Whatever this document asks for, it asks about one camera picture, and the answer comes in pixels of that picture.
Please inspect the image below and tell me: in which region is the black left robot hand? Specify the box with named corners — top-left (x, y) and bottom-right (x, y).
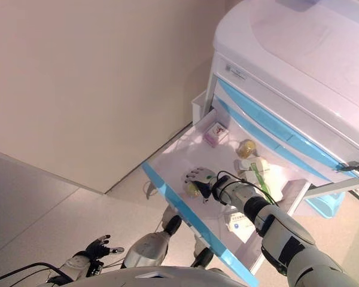
top-left (85, 234), bottom-right (125, 264)

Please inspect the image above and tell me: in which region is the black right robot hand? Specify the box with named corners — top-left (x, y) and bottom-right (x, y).
top-left (181, 167), bottom-right (218, 204)

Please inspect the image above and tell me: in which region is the blue front cart drawer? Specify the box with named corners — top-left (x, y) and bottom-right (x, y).
top-left (141, 107), bottom-right (312, 286)
top-left (212, 95), bottom-right (294, 150)
top-left (215, 76), bottom-right (359, 183)

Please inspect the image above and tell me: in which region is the pink white medicine box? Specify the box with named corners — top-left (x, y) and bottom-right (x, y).
top-left (205, 122), bottom-right (230, 147)

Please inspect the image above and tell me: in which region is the amber yellow medicine bottle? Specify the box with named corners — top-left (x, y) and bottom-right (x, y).
top-left (236, 139), bottom-right (257, 159)

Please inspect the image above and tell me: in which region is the white plastic bottle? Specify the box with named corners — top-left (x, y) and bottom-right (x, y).
top-left (233, 158), bottom-right (252, 179)

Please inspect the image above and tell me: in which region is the silver left robot leg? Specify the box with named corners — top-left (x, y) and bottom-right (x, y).
top-left (121, 206), bottom-right (183, 268)

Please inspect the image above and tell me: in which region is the silver robot leg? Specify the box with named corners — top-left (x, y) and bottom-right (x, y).
top-left (190, 233), bottom-right (215, 268)
top-left (121, 206), bottom-right (183, 268)

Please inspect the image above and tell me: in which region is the white box green stripe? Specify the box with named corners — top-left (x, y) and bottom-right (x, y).
top-left (242, 157), bottom-right (285, 203)

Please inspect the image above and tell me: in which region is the white box blue print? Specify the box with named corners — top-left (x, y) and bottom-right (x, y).
top-left (224, 209), bottom-right (257, 243)

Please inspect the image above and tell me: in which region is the white translucent side bin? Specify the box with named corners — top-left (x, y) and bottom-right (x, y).
top-left (191, 91), bottom-right (209, 126)

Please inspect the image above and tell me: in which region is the grey robot torso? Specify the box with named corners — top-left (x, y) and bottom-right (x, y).
top-left (74, 264), bottom-right (288, 287)

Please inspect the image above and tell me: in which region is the silver right robot leg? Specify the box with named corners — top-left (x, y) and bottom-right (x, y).
top-left (190, 233), bottom-right (215, 268)

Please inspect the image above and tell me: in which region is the waste bin with blue lid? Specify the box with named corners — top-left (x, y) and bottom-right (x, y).
top-left (305, 191), bottom-right (346, 219)

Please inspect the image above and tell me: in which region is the black key in lock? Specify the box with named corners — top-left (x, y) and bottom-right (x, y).
top-left (336, 160), bottom-right (359, 174)

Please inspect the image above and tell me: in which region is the white medical cart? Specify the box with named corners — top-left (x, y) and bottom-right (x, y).
top-left (191, 0), bottom-right (359, 219)

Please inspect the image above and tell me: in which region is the white floor cable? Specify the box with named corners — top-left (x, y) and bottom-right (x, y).
top-left (142, 179), bottom-right (158, 200)

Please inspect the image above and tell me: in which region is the black cable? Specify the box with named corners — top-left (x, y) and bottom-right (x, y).
top-left (0, 262), bottom-right (74, 283)

